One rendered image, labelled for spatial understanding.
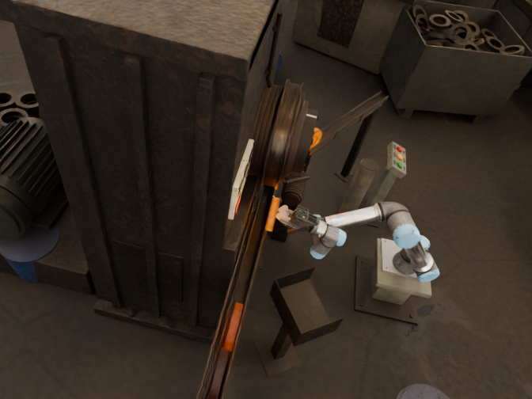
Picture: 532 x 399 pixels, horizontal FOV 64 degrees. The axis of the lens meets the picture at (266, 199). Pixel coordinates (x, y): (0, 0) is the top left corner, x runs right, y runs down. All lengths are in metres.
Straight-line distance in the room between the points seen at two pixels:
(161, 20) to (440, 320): 2.42
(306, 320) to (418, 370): 0.99
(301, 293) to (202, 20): 1.27
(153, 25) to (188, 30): 0.09
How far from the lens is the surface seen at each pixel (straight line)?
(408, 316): 2.87
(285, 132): 1.66
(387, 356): 2.72
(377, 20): 4.43
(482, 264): 3.41
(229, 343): 1.72
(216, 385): 1.65
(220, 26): 1.21
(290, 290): 2.01
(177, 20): 1.22
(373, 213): 2.14
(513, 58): 4.25
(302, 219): 1.89
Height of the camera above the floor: 2.34
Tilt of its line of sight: 49 degrees down
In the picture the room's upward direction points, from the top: 14 degrees clockwise
